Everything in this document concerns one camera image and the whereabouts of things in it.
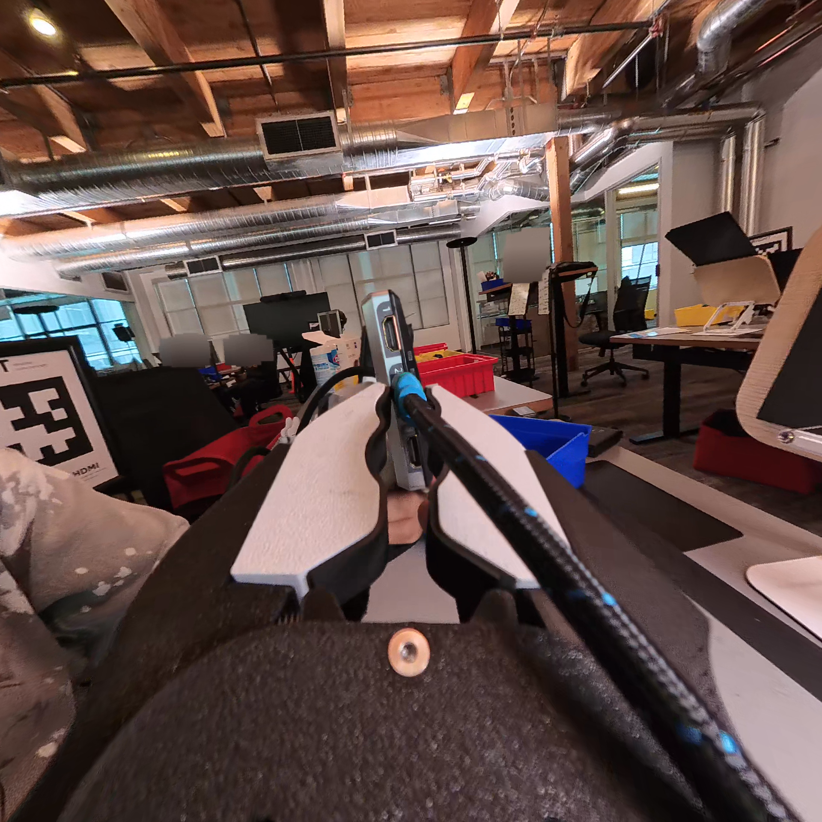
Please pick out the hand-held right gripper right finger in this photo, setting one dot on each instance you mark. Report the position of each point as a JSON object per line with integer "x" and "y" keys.
{"x": 469, "y": 526}

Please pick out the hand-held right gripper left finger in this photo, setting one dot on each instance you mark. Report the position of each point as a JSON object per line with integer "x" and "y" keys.
{"x": 314, "y": 501}

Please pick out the blue plastic bin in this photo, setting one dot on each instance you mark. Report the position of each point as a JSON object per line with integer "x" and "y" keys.
{"x": 546, "y": 443}

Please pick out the black multiport hub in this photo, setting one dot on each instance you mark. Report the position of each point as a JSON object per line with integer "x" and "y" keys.
{"x": 376, "y": 359}

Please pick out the person's left forearm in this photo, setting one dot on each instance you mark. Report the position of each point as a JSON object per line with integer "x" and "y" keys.
{"x": 77, "y": 546}

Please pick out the person's left hand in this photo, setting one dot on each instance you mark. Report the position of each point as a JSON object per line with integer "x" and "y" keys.
{"x": 406, "y": 520}

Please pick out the red bag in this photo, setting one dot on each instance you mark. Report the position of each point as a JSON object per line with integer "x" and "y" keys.
{"x": 205, "y": 462}

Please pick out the white wipes canister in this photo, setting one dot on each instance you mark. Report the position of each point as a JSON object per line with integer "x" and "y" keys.
{"x": 324, "y": 366}

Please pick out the red plastic bin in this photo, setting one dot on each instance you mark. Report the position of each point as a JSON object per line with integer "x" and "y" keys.
{"x": 462, "y": 379}

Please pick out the black office chair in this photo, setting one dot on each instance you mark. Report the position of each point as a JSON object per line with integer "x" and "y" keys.
{"x": 167, "y": 424}
{"x": 626, "y": 308}

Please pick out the black monitor on stand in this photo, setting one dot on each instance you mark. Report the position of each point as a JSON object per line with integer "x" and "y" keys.
{"x": 286, "y": 314}

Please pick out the black rack with blue bins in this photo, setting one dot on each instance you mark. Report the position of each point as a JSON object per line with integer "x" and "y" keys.
{"x": 514, "y": 340}

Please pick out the wooden top office desk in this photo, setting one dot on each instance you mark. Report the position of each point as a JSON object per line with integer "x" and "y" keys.
{"x": 681, "y": 338}

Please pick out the framed black white marker sign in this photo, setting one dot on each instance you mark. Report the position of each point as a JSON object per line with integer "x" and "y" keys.
{"x": 45, "y": 411}

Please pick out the red storage box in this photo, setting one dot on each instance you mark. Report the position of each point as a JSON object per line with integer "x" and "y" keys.
{"x": 751, "y": 456}

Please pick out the yellow plastic bin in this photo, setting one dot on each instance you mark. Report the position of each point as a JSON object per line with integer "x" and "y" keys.
{"x": 693, "y": 316}

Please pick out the wooden pillar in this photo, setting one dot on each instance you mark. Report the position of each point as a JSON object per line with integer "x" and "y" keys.
{"x": 560, "y": 225}

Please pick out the beige panel with black flap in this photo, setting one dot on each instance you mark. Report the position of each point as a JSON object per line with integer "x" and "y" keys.
{"x": 738, "y": 279}

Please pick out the ceiling air vent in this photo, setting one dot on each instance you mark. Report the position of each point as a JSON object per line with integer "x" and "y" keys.
{"x": 298, "y": 135}

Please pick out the black board with wooden edge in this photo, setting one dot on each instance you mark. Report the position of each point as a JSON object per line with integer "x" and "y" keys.
{"x": 796, "y": 359}

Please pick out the ceiling spot lamp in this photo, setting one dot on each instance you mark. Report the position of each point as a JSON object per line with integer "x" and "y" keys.
{"x": 42, "y": 24}

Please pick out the silver air duct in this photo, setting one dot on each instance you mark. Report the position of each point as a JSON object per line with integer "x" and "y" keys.
{"x": 192, "y": 225}

